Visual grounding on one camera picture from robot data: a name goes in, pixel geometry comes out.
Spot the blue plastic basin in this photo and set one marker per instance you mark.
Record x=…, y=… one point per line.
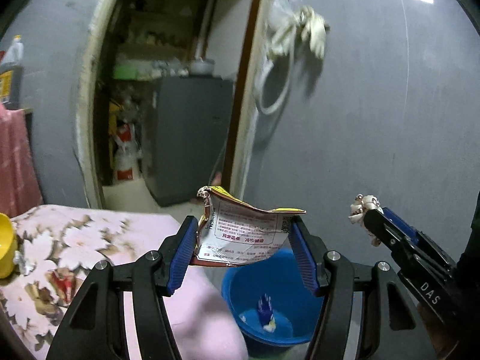
x=294, y=308

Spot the white red food packet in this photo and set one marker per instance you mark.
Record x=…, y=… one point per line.
x=233, y=233

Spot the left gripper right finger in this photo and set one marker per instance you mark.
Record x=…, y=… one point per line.
x=309, y=251

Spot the grey refrigerator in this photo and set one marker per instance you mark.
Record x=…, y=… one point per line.
x=185, y=125

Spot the metal pot on fridge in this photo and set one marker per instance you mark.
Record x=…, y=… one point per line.
x=201, y=67

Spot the small silver foil wrapper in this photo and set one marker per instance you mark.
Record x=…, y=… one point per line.
x=24, y=265

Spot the green plastic box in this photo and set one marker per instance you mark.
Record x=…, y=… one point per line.
x=126, y=72

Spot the yellow plastic bowl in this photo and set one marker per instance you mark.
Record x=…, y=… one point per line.
x=8, y=246

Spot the pink checked cloth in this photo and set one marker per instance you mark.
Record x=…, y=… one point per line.
x=19, y=186

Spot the blue snack wrapper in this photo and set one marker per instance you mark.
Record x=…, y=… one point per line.
x=265, y=313

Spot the white rubber gloves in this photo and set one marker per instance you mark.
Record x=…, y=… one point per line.
x=288, y=25

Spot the white paper scrap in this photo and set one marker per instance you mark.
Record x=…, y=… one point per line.
x=358, y=209

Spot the cooking oil jug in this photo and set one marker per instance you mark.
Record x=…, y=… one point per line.
x=11, y=74

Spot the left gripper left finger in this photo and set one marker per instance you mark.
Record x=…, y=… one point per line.
x=179, y=251

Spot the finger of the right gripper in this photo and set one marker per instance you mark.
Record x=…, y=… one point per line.
x=419, y=239
x=390, y=236

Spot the pink floral table cloth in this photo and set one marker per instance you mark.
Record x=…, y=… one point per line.
x=98, y=292

